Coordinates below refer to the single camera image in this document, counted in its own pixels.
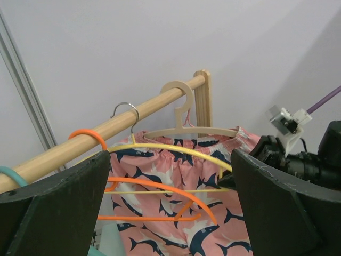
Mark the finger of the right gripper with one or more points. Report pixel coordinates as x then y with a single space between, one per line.
227 181

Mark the orange hanger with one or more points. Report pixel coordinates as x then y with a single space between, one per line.
116 181

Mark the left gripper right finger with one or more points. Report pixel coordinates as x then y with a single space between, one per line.
285 215

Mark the yellow hanger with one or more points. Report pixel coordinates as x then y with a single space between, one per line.
180 150

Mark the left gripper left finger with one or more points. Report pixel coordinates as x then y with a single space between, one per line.
56 215

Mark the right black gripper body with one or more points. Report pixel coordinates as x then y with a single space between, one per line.
270 151

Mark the pink shark print shorts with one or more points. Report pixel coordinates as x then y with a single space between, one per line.
160 224

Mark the teal hanger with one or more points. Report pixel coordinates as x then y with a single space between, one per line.
13 176

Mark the wooden clothes rack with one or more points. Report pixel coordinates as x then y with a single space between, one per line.
52 159

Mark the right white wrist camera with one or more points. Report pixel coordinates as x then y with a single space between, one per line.
289 126

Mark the beige hanger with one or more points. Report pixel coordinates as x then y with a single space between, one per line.
182 117

